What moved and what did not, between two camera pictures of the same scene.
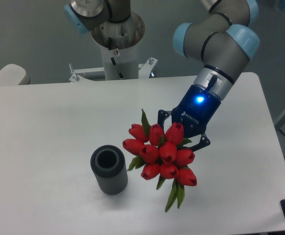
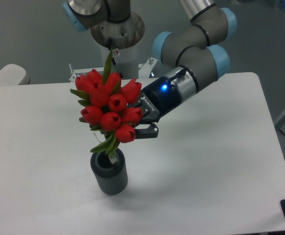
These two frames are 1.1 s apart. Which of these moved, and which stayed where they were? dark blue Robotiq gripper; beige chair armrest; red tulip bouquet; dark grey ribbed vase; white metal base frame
Moved: dark blue Robotiq gripper; red tulip bouquet
Stayed: beige chair armrest; dark grey ribbed vase; white metal base frame
